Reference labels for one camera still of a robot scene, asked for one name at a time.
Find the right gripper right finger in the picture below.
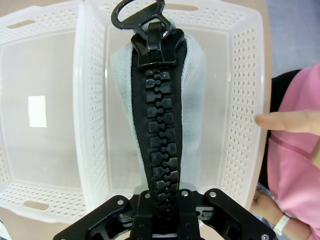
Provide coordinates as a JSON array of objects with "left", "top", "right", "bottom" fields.
[{"left": 177, "top": 187, "right": 277, "bottom": 240}]

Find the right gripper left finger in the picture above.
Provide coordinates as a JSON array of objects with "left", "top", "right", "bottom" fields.
[{"left": 52, "top": 191, "right": 161, "bottom": 240}]

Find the grey Campus zipper pencil case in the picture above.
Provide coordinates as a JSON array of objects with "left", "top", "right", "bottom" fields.
[{"left": 110, "top": 0, "right": 207, "bottom": 240}]

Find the person's left hand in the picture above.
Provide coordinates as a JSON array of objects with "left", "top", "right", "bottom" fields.
[{"left": 252, "top": 186, "right": 286, "bottom": 221}]

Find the person's right hand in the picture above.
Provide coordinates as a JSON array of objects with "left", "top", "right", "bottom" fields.
[{"left": 256, "top": 109, "right": 320, "bottom": 161}]

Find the white wristwatch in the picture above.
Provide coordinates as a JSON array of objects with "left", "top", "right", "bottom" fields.
[{"left": 273, "top": 213, "right": 294, "bottom": 236}]

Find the person in pink shirt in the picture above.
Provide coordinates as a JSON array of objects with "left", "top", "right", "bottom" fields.
[{"left": 266, "top": 62, "right": 320, "bottom": 240}]

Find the translucent white plastic basket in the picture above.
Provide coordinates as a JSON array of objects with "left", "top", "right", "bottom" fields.
[
  {"left": 73, "top": 0, "right": 266, "bottom": 233},
  {"left": 0, "top": 7, "right": 87, "bottom": 225}
]

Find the white square sticker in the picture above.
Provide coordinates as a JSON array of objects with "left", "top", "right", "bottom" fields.
[{"left": 27, "top": 95, "right": 47, "bottom": 128}]

